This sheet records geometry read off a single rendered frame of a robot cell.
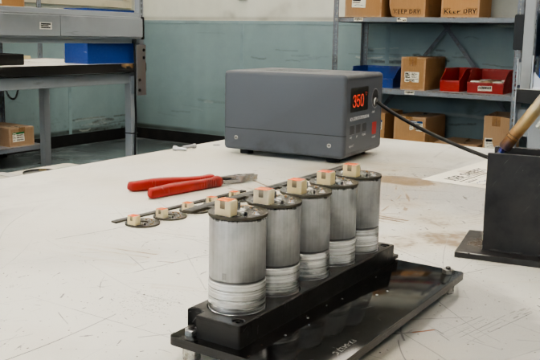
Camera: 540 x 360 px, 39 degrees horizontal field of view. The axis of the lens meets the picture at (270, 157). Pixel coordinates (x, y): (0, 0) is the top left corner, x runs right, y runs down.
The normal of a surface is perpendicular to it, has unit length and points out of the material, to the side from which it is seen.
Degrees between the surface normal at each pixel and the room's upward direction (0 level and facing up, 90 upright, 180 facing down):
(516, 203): 90
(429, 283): 0
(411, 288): 0
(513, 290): 0
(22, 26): 90
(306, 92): 90
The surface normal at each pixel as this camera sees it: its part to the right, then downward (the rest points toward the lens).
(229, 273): -0.18, 0.15
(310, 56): -0.55, 0.12
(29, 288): 0.02, -0.99
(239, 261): 0.16, 0.16
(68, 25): 0.84, 0.10
